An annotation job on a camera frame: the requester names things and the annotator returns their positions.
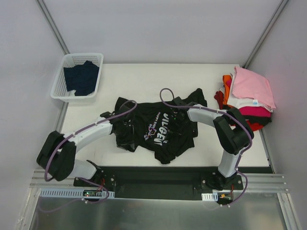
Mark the white t shirt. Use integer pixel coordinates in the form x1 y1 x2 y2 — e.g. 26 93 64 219
222 69 276 113

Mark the white plastic laundry basket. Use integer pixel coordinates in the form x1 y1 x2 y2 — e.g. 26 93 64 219
50 53 104 104

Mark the magenta t shirt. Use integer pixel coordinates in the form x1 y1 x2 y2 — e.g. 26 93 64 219
226 80 273 117

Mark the red t shirt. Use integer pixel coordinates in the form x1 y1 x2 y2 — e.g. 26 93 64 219
214 91 264 131

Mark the pink t shirt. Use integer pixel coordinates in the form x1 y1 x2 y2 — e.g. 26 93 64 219
232 67 276 110

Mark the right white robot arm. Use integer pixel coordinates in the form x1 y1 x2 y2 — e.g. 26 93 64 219
164 97 254 191

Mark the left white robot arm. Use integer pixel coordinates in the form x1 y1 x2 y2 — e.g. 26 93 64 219
36 112 134 186

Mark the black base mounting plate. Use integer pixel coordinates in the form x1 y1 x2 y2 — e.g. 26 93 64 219
73 166 244 199

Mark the navy blue t shirt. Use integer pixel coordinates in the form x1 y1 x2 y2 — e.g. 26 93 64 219
63 61 99 96

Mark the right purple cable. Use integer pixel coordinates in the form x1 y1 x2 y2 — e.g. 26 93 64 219
159 88 254 208

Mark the right white cable duct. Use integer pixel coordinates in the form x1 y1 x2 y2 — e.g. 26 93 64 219
201 192 218 202

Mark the white cable duct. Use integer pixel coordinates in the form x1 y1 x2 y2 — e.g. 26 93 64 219
201 192 218 202
40 188 115 198

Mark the aluminium frame rail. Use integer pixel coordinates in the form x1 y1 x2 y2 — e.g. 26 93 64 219
31 167 289 193

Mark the left white cable duct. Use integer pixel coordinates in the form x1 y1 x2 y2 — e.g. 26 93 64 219
40 188 115 198

